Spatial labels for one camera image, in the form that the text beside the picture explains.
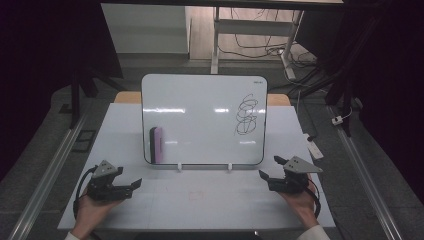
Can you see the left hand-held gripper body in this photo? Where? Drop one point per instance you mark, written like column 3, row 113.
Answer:
column 101, row 181

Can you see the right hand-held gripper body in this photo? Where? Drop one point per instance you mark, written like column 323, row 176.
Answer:
column 293, row 178

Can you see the person's right hand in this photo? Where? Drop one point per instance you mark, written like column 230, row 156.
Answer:
column 300, row 205

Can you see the person's left hand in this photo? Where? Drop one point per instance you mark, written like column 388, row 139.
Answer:
column 91, row 211

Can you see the white power strip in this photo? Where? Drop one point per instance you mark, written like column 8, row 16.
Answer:
column 314, row 148

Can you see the white whiteboard support clip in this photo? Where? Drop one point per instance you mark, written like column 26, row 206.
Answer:
column 179, row 166
column 229, row 166

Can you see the purple whiteboard eraser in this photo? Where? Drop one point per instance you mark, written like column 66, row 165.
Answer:
column 158, row 145

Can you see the small white adapter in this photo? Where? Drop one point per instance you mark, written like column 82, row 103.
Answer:
column 337, row 120

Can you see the wooden table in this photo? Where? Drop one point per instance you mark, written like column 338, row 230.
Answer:
column 128, row 97

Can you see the white whiteboard with black rim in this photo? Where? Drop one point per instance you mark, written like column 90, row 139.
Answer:
column 200, row 133

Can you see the black metal stand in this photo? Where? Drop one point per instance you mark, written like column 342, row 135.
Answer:
column 75, row 100
column 343, row 96

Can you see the aluminium rail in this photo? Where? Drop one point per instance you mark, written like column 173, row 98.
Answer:
column 366, row 176
column 50, row 173

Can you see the white desk frame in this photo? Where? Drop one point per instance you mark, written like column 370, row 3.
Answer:
column 253, row 28

